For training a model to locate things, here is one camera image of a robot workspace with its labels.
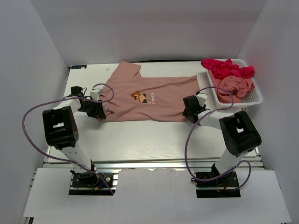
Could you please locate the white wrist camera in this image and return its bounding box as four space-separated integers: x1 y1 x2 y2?
89 87 103 101
196 92 208 107

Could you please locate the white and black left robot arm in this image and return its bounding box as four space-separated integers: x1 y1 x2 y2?
43 86 106 186

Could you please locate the white perforated plastic basket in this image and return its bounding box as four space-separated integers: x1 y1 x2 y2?
210 59 263 110

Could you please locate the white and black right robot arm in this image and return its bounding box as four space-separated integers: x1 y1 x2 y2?
183 95 262 186

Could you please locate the dusty pink t shirt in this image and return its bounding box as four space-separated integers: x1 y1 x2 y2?
99 61 199 122

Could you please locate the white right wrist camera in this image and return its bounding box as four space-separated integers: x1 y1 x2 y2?
196 92 208 107

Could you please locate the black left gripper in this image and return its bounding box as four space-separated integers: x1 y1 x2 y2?
77 98 106 119

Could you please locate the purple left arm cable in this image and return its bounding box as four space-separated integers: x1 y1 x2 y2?
21 83 116 194

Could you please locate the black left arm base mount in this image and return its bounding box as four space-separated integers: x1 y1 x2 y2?
69 172 117 196

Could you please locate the coral pink t shirt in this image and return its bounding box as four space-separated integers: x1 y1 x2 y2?
214 76 255 103

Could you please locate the magenta t shirt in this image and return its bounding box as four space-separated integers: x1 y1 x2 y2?
201 58 255 80

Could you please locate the black xdof label sticker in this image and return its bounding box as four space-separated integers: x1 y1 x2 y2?
71 65 87 70

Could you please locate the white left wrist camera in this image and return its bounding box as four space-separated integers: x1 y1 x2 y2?
89 87 103 101

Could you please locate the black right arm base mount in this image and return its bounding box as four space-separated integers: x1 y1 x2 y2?
191 171 241 198

